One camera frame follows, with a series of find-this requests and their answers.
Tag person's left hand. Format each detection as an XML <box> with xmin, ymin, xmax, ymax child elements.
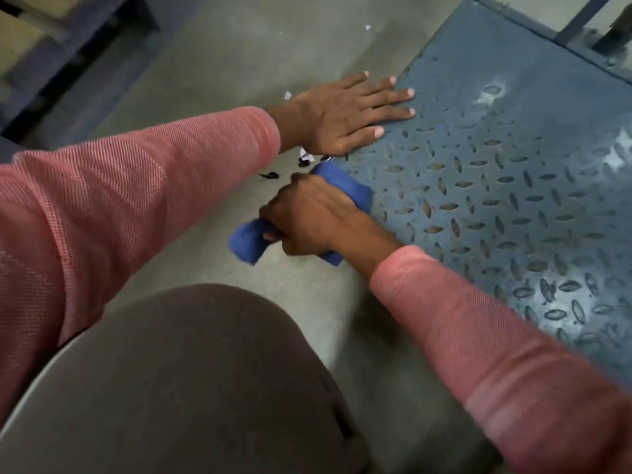
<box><xmin>291</xmin><ymin>71</ymin><xmax>417</xmax><ymax>157</ymax></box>

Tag person's right hand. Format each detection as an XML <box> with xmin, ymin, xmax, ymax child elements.
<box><xmin>259</xmin><ymin>172</ymin><xmax>392</xmax><ymax>258</ymax></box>

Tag blue cleaning cloth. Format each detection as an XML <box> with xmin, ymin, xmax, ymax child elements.
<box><xmin>228</xmin><ymin>162</ymin><xmax>375</xmax><ymax>267</ymax></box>

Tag person's right forearm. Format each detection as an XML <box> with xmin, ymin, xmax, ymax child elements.
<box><xmin>345</xmin><ymin>226</ymin><xmax>632</xmax><ymax>474</ymax></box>

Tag person's left forearm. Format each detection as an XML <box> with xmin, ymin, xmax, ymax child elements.
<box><xmin>0</xmin><ymin>101</ymin><xmax>307</xmax><ymax>425</ymax></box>

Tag person's dark brown trousers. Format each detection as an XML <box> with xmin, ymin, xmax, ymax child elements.
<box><xmin>0</xmin><ymin>283</ymin><xmax>372</xmax><ymax>474</ymax></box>

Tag blue wooden pallet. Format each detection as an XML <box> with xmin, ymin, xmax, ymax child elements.
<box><xmin>0</xmin><ymin>0</ymin><xmax>208</xmax><ymax>163</ymax></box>

